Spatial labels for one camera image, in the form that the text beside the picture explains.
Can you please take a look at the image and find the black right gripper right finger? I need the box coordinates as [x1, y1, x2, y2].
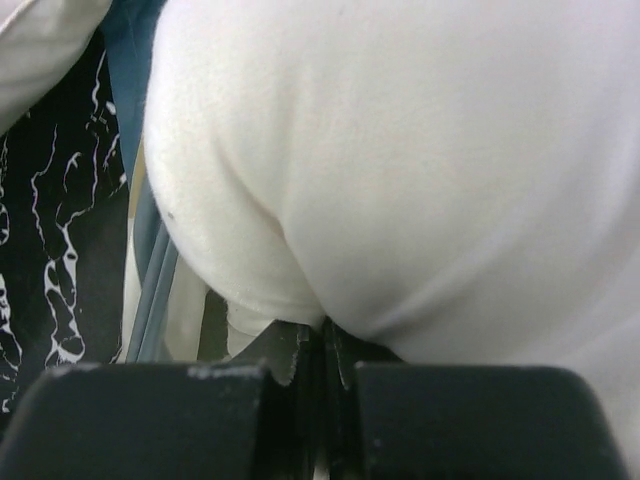
[323, 322, 630, 479]

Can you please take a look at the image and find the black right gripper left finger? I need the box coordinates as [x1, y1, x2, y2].
[1, 322, 313, 479]

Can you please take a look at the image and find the blue beige patchwork pillowcase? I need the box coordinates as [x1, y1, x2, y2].
[101, 1, 228, 362]

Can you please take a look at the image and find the plain white pillow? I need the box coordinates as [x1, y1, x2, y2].
[1, 0, 111, 132]

